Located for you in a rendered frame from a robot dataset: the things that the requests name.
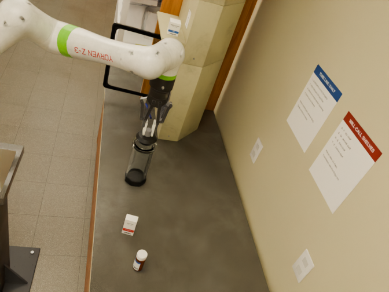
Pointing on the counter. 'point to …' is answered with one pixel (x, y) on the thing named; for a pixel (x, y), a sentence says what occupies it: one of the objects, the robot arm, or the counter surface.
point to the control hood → (164, 18)
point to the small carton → (173, 26)
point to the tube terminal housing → (198, 64)
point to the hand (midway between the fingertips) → (149, 127)
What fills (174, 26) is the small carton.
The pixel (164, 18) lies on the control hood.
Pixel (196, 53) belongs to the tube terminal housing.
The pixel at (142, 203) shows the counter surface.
